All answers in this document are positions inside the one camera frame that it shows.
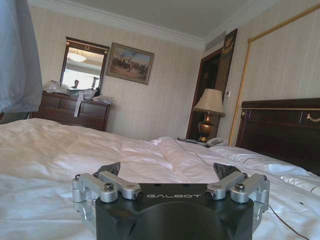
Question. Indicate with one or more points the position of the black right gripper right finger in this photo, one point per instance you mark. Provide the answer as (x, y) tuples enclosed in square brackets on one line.
[(237, 183)]

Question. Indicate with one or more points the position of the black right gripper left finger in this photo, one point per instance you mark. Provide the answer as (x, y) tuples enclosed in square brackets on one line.
[(105, 183)]

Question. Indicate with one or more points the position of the white bed duvet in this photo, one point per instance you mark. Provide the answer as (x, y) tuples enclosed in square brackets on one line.
[(75, 160)]

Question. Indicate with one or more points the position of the white desk telephone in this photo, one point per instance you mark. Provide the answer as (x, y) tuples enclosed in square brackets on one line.
[(214, 142)]

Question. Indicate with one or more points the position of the dark wooden headboard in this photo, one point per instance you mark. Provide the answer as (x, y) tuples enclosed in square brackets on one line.
[(280, 130)]

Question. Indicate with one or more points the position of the brass table lamp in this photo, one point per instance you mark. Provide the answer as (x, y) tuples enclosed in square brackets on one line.
[(209, 110)]

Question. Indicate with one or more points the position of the dark wooden dresser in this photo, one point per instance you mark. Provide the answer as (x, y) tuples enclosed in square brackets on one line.
[(72, 107)]

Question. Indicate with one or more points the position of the white clutter pile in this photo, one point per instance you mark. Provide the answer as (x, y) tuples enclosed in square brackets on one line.
[(58, 88)]

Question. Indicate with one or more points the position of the dark gold crest panel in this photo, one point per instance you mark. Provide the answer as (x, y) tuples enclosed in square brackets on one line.
[(226, 65)]

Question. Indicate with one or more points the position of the wood framed mirror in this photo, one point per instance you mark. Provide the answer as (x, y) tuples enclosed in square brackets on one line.
[(82, 66)]

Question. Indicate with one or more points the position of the framed landscape painting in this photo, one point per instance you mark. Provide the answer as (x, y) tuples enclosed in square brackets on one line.
[(130, 63)]

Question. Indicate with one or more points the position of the light blue hanging garment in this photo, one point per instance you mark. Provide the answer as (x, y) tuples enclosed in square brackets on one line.
[(17, 55)]

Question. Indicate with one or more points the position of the white wall thermostat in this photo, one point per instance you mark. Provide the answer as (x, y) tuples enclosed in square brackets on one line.
[(227, 94)]

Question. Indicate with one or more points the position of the dark wooden door frame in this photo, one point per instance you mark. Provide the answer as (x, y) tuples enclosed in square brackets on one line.
[(206, 82)]

